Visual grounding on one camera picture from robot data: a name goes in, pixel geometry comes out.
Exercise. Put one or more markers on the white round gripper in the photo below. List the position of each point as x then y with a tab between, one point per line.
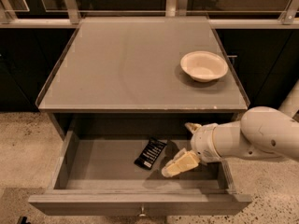
203	143

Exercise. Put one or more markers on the black rxbar chocolate wrapper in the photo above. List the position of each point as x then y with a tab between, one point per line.
150	154

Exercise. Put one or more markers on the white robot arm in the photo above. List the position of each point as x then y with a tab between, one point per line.
262	133

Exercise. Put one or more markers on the round metal drawer knob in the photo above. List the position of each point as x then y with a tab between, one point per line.
142	212

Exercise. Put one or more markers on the open grey top drawer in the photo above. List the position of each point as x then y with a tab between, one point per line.
98	177

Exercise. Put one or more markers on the grey cabinet with glass top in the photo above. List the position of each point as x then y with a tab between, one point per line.
121	78

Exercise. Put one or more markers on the white paper bowl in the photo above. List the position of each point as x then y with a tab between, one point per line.
204	66

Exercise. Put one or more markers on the black object at floor edge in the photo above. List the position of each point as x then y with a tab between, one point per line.
23	220

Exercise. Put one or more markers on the metal railing frame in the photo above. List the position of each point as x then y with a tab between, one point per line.
221	14

